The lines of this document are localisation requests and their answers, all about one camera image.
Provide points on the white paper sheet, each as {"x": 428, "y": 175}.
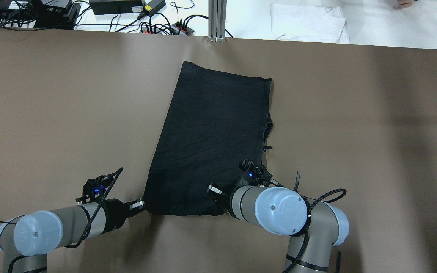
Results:
{"x": 308, "y": 24}

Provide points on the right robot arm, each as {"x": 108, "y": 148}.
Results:
{"x": 313, "y": 226}

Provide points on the black power adapter brick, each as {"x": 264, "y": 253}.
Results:
{"x": 153, "y": 6}

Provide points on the aluminium frame post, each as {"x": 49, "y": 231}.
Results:
{"x": 216, "y": 20}

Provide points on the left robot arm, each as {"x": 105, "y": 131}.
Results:
{"x": 27, "y": 239}

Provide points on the grey orange usb hub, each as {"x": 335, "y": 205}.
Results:
{"x": 149, "y": 29}
{"x": 179, "y": 28}

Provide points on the black printed t-shirt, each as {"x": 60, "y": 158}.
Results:
{"x": 215, "y": 121}

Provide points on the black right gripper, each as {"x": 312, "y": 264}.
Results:
{"x": 226, "y": 198}

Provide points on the black flat box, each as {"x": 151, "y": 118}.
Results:
{"x": 100, "y": 7}

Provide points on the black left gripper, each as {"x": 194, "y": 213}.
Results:
{"x": 115, "y": 213}

